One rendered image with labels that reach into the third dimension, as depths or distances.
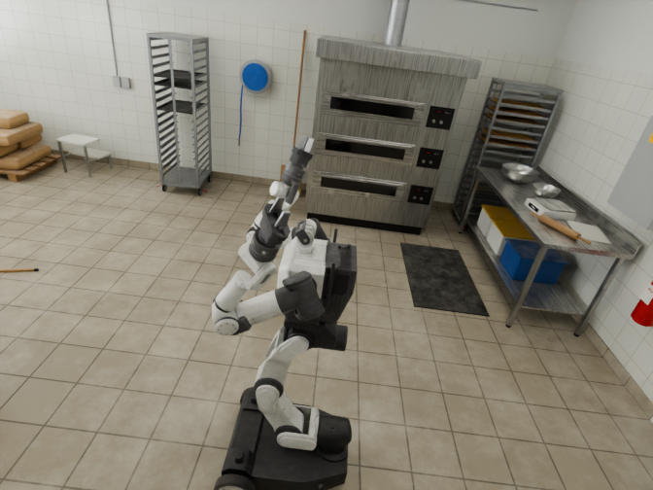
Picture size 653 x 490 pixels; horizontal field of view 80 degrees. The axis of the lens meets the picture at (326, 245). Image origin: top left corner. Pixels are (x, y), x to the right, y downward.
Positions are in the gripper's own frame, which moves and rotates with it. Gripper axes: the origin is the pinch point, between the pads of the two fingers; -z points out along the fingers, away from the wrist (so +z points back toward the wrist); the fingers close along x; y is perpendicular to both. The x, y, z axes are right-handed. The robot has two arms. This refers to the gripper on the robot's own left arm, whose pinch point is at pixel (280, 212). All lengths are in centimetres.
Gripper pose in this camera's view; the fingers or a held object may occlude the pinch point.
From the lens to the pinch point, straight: 109.1
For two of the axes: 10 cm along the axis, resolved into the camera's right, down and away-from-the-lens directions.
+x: -3.5, -7.9, 5.1
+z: -3.9, 6.2, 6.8
